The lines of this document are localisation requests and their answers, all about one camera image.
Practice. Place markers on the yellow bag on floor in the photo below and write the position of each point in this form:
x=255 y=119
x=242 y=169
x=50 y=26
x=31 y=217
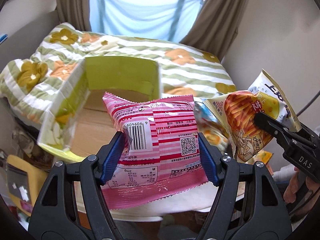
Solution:
x=24 y=182

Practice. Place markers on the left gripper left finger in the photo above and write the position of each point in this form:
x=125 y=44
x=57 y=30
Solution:
x=55 y=213

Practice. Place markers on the cheese fries snack bag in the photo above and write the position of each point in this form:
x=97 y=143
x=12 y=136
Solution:
x=235 y=111

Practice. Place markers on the grey headboard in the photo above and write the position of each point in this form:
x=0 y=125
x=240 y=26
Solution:
x=24 y=42

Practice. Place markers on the floral striped quilt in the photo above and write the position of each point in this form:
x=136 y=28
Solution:
x=30 y=85

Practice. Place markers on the pink striped snack bag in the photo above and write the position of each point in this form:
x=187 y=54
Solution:
x=161 y=156

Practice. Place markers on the person's right hand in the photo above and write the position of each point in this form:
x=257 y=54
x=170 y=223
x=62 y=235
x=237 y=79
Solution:
x=293 y=187

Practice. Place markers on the right brown curtain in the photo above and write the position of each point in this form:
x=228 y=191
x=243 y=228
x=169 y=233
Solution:
x=216 y=26

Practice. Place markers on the green cardboard box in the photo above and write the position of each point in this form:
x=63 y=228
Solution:
x=77 y=124

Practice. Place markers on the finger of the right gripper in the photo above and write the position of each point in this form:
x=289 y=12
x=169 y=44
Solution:
x=270 y=125

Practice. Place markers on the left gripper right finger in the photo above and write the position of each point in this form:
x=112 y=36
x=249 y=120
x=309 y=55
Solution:
x=248 y=204

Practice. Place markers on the brown curtain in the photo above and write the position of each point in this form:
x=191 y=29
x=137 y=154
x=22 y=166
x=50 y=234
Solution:
x=216 y=26
x=75 y=12

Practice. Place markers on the left brown curtain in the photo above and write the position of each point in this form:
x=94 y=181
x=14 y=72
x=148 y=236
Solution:
x=75 y=12

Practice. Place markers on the blue white snack bag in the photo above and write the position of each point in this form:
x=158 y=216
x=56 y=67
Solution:
x=208 y=124

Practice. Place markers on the blue sheer curtain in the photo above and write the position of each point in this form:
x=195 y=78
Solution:
x=168 y=20

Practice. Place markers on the blue white lint roller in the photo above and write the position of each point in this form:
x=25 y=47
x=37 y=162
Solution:
x=3 y=37

